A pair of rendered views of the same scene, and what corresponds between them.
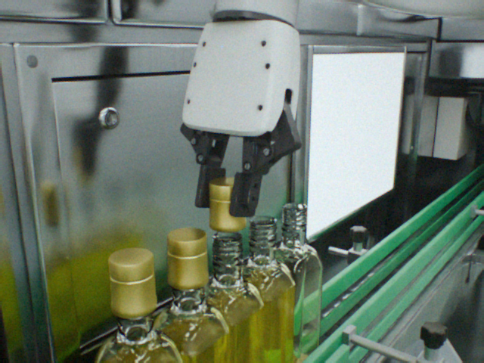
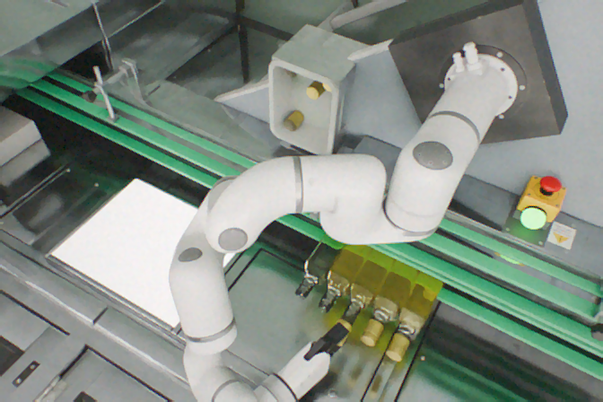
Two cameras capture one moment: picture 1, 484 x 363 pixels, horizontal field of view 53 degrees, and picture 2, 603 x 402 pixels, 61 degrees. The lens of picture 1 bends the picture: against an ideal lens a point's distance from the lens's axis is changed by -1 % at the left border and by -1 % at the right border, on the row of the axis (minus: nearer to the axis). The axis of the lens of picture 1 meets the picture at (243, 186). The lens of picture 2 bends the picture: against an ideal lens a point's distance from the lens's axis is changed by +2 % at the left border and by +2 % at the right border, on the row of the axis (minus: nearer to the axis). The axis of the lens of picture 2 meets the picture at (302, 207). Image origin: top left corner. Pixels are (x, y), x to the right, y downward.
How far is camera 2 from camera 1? 0.79 m
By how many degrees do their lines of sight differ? 33
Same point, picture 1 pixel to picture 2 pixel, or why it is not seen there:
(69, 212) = (371, 372)
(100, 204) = (357, 363)
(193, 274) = (378, 328)
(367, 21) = (90, 307)
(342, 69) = (146, 298)
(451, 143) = (22, 135)
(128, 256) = (394, 356)
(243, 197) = (341, 334)
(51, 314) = not seen: hidden behind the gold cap
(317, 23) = (153, 340)
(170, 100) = not seen: hidden behind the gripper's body
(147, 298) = (401, 340)
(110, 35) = not seen: outside the picture
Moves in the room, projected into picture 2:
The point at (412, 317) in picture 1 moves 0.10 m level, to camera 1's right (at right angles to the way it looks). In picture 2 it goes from (252, 154) to (231, 123)
